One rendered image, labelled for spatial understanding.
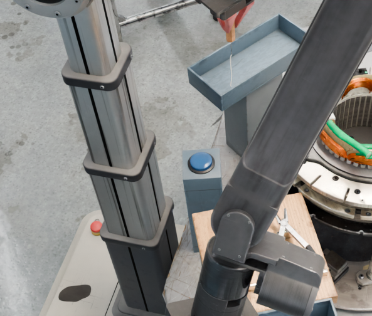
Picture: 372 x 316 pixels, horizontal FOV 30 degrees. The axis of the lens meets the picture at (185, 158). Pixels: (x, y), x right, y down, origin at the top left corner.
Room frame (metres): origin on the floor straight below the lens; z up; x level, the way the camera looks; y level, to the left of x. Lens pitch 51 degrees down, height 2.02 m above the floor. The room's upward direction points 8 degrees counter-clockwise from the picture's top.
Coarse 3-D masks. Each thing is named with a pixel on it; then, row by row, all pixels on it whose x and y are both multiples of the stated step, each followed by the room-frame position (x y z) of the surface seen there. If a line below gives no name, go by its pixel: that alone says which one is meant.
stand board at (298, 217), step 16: (288, 208) 0.64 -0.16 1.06; (304, 208) 0.64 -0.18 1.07; (208, 224) 0.63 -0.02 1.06; (272, 224) 0.62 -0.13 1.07; (304, 224) 0.61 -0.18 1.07; (208, 240) 0.60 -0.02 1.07; (288, 240) 0.58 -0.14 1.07; (256, 272) 0.53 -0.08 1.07; (320, 288) 0.49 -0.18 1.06; (256, 304) 0.48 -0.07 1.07
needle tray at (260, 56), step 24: (264, 24) 1.12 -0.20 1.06; (288, 24) 1.11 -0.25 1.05; (240, 48) 1.08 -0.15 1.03; (264, 48) 1.08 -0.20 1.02; (288, 48) 1.07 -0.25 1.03; (192, 72) 1.00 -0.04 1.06; (216, 72) 1.03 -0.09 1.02; (240, 72) 1.02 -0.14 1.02; (264, 72) 0.98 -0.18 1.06; (216, 96) 0.93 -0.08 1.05; (240, 96) 0.95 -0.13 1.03; (264, 96) 1.00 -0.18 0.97; (240, 120) 0.99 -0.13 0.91; (240, 144) 0.99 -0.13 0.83
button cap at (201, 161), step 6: (192, 156) 0.80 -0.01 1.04; (198, 156) 0.80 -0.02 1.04; (204, 156) 0.80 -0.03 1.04; (210, 156) 0.80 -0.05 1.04; (192, 162) 0.79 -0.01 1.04; (198, 162) 0.78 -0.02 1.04; (204, 162) 0.78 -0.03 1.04; (210, 162) 0.78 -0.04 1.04; (198, 168) 0.77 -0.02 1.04; (204, 168) 0.77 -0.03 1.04
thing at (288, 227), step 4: (288, 224) 0.60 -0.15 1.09; (288, 228) 0.59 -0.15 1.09; (292, 228) 0.59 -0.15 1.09; (288, 232) 0.59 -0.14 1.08; (292, 232) 0.58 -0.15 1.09; (296, 232) 0.58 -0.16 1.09; (292, 236) 0.58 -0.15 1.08; (296, 236) 0.57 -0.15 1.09; (300, 236) 0.57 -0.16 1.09; (296, 240) 0.57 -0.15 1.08; (300, 240) 0.56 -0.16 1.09; (304, 240) 0.56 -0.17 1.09; (300, 244) 0.56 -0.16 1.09; (304, 244) 0.56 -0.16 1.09; (308, 244) 0.55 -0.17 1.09
